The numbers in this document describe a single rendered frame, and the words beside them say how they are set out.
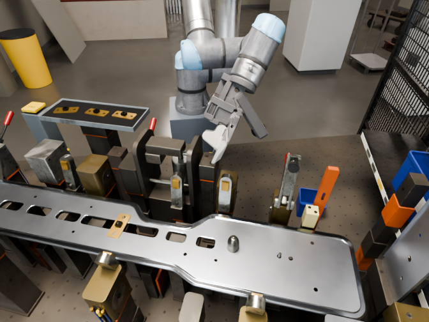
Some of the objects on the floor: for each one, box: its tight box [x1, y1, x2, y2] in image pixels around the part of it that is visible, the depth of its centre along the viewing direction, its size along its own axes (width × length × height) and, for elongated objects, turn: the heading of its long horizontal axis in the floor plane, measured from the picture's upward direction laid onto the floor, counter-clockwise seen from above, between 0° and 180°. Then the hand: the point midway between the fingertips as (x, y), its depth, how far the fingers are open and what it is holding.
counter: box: [59, 0, 168, 41], centre depth 553 cm, size 71×212×72 cm, turn 97°
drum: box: [0, 28, 52, 89], centre depth 364 cm, size 44×44×70 cm
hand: (214, 161), depth 65 cm, fingers open, 14 cm apart
